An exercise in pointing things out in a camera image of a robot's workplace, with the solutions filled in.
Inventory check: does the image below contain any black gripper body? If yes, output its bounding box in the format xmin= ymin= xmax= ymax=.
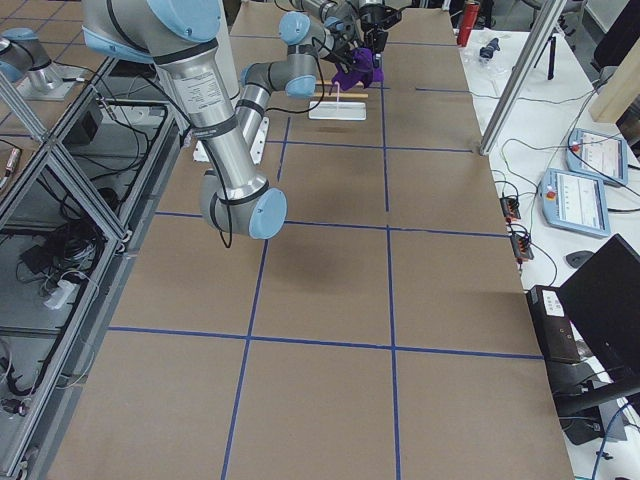
xmin=358 ymin=0 xmax=402 ymax=33

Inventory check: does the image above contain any aluminium frame post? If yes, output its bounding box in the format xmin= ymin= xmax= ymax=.
xmin=479 ymin=0 xmax=565 ymax=156

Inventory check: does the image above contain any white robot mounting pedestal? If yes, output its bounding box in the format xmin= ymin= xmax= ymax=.
xmin=191 ymin=0 xmax=272 ymax=166

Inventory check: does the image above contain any black desktop computer box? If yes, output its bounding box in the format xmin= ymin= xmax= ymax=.
xmin=526 ymin=285 xmax=585 ymax=365

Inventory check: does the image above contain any orange black cable hub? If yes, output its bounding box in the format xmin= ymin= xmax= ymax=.
xmin=500 ymin=196 xmax=521 ymax=223
xmin=510 ymin=231 xmax=534 ymax=264

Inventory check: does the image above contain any black computer monitor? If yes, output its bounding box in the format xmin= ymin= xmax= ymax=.
xmin=555 ymin=234 xmax=639 ymax=416

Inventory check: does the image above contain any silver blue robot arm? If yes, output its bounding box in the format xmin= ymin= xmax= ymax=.
xmin=83 ymin=1 xmax=402 ymax=239

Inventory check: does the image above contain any red bottle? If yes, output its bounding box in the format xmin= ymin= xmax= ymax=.
xmin=456 ymin=0 xmax=481 ymax=47

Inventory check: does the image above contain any purple towel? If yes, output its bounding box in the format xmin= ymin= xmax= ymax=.
xmin=331 ymin=47 xmax=384 ymax=91

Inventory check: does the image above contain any dark blue folded cloth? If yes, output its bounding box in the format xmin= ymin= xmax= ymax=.
xmin=479 ymin=37 xmax=500 ymax=61

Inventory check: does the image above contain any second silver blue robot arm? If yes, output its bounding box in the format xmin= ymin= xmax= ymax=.
xmin=1 ymin=27 xmax=62 ymax=92

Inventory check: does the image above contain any teach pendant tablet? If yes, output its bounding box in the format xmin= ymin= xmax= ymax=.
xmin=566 ymin=128 xmax=629 ymax=186
xmin=539 ymin=168 xmax=611 ymax=238

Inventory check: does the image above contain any black computer mouse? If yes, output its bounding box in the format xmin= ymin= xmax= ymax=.
xmin=565 ymin=250 xmax=594 ymax=269

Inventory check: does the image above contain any far teach pendant tablet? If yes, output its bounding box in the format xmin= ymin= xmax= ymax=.
xmin=566 ymin=128 xmax=629 ymax=186

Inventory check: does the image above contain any near teach pendant tablet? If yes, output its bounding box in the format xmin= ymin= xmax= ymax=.
xmin=539 ymin=168 xmax=611 ymax=238

